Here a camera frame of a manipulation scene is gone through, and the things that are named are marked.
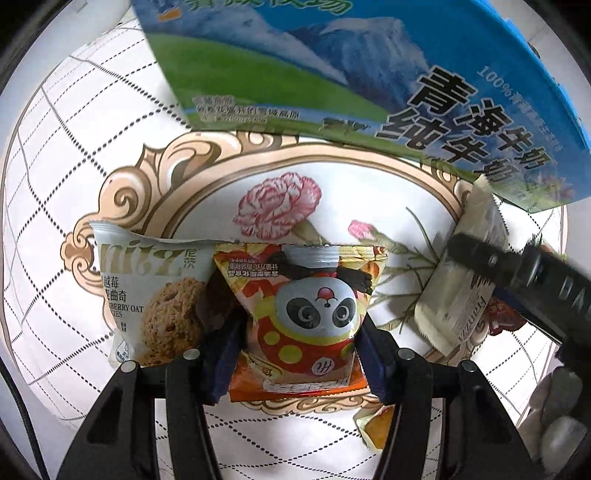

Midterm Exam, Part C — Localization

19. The black cable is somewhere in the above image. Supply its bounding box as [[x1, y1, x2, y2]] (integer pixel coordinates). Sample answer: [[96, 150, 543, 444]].
[[0, 355, 51, 480]]

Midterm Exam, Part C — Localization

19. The blue printed cardboard box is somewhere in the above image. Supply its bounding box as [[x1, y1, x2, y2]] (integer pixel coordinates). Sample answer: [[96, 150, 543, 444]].
[[130, 0, 591, 214]]

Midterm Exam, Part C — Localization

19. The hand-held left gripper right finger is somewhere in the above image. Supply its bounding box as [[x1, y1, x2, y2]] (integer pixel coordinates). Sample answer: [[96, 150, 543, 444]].
[[355, 316, 546, 480]]

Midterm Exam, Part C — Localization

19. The person's right hand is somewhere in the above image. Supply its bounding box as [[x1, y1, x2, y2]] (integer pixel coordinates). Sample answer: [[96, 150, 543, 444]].
[[522, 369, 589, 467]]

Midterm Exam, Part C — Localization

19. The white oat cookie packet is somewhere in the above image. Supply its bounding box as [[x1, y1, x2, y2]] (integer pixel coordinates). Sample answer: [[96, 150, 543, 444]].
[[89, 220, 245, 369]]

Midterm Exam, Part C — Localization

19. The orange panda snack packet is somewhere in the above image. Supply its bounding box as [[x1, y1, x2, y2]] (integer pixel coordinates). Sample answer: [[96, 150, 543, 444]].
[[212, 242, 387, 401]]

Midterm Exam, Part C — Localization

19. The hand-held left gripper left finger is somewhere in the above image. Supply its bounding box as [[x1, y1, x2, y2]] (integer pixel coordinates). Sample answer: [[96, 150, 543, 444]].
[[55, 318, 243, 480]]

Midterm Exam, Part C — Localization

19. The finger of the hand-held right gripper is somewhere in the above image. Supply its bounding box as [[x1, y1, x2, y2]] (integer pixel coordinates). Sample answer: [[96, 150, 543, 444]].
[[494, 285, 565, 344], [449, 232, 539, 298]]

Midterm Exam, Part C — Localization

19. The white diamond pattern quilt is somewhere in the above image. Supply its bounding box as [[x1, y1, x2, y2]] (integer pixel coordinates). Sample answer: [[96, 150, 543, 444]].
[[4, 9, 572, 480]]

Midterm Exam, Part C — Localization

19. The white wafer packet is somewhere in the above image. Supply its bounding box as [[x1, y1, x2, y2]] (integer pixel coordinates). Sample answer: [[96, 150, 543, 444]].
[[414, 174, 509, 356]]

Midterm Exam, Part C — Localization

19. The clear packet with orange bun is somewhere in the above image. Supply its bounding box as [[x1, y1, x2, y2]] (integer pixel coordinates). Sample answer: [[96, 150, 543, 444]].
[[353, 404, 396, 452]]

